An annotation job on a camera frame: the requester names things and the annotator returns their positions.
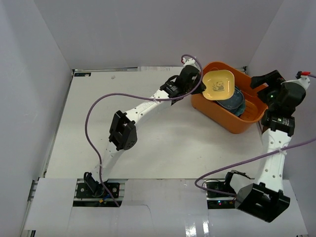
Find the light teal scalloped plate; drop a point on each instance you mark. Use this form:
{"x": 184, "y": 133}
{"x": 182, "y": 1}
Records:
{"x": 235, "y": 104}

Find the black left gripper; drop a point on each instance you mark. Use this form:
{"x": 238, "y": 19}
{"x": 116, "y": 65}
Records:
{"x": 197, "y": 86}

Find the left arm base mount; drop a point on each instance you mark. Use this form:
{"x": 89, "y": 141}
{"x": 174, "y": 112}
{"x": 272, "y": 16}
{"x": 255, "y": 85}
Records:
{"x": 90, "y": 193}

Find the orange plastic bin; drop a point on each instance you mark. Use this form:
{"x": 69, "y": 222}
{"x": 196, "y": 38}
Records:
{"x": 254, "y": 107}

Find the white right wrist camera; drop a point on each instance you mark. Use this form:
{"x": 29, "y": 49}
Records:
{"x": 302, "y": 78}

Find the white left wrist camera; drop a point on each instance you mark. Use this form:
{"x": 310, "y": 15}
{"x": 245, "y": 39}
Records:
{"x": 189, "y": 62}

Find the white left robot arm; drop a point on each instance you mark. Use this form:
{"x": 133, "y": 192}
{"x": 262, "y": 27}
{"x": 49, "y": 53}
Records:
{"x": 124, "y": 126}

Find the yellow panda dish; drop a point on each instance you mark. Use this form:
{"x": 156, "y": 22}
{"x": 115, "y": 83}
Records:
{"x": 220, "y": 85}

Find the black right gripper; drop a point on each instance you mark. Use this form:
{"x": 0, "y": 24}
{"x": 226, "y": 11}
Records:
{"x": 272, "y": 78}

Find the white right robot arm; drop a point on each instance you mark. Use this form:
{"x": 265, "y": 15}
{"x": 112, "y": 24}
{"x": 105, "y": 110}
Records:
{"x": 263, "y": 197}

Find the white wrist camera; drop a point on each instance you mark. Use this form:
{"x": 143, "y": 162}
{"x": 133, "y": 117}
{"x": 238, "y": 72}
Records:
{"x": 302, "y": 78}
{"x": 189, "y": 62}

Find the black label sticker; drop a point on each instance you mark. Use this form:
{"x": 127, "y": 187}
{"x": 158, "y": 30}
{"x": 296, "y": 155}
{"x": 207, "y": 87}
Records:
{"x": 82, "y": 74}

